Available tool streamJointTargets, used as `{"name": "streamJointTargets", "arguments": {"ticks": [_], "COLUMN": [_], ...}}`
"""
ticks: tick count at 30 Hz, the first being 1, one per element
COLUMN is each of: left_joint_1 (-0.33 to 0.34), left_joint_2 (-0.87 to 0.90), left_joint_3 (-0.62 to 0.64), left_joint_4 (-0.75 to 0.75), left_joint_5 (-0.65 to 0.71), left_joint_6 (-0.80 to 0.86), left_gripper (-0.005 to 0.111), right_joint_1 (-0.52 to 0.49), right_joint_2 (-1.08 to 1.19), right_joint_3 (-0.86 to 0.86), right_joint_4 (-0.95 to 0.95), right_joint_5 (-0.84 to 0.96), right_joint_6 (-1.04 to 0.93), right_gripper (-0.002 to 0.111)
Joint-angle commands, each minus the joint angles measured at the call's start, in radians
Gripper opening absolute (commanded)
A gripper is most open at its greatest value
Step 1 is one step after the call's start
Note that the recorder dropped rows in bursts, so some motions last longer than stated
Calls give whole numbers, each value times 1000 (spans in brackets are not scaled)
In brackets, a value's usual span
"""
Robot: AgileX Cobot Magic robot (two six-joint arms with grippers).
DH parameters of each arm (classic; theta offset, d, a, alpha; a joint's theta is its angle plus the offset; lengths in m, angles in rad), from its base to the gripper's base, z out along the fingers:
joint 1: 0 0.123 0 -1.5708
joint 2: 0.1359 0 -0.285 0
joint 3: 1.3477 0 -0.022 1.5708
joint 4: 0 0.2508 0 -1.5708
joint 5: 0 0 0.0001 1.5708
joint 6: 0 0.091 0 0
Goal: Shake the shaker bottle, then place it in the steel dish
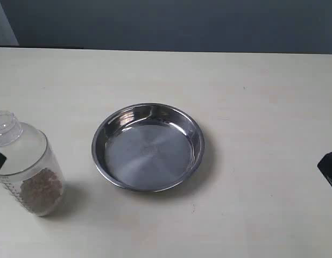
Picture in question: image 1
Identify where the clear plastic measuring bottle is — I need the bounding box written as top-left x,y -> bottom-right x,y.
0,111 -> 66,216

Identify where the round stainless steel plate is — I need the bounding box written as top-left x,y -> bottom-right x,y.
91,103 -> 206,192

